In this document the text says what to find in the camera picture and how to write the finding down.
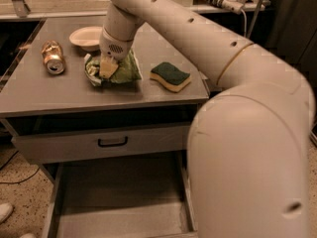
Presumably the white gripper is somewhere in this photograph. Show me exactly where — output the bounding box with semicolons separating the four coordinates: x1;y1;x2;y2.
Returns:
99;27;134;79

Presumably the green jalapeno chip bag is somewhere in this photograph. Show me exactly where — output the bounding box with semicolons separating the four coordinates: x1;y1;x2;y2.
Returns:
84;51;142;86

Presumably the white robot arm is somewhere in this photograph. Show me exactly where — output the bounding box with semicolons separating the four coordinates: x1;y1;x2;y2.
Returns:
111;0;315;238

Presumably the grey drawer cabinet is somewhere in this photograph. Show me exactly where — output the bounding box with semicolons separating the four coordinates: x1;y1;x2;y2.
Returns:
0;13;210;238

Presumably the grey top drawer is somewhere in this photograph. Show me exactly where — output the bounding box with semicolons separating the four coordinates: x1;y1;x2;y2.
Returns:
13;123;189;164

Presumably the open grey middle drawer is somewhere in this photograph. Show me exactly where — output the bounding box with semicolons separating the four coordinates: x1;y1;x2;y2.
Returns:
41;151;198;238

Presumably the white paper bowl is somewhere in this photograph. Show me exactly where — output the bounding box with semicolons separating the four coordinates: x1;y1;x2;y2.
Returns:
69;26;102;52

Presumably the crushed gold soda can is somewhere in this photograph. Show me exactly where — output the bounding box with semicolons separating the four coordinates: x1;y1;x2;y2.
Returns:
41;41;65;75

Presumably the green and yellow sponge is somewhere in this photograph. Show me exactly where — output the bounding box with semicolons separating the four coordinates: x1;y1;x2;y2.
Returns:
150;62;191;93

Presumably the white plug adapter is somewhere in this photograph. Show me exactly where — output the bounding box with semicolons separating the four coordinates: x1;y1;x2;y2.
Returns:
222;0;243;14

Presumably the white shoe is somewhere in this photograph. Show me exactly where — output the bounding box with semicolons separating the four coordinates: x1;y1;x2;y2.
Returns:
0;202;14;224
19;233;36;238

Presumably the black drawer handle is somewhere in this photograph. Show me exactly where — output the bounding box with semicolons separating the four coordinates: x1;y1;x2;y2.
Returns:
97;136;128;148

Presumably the grey metal frame rail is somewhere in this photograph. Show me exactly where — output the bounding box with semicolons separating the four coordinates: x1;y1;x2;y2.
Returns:
0;0;273;22

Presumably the black floor cable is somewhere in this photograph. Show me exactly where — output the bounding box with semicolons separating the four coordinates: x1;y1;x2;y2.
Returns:
0;150;41;185

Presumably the white power cable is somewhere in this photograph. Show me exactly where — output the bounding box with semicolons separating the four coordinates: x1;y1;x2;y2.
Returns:
240;8;249;38

